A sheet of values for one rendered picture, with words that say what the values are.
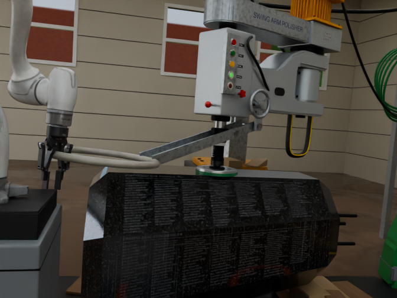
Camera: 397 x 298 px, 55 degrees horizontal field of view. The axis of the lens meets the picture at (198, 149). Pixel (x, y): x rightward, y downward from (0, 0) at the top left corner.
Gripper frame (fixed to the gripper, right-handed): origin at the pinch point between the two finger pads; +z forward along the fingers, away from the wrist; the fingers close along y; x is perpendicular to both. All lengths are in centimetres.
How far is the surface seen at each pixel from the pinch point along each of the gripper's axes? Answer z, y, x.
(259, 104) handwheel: -42, 89, -34
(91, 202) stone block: 13.5, 31.3, 13.8
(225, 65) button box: -57, 69, -24
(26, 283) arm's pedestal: 14, -34, -45
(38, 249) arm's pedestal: 6, -33, -46
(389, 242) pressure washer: 38, 230, -82
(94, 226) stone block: 21.3, 26.1, 4.0
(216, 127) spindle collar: -28, 81, -15
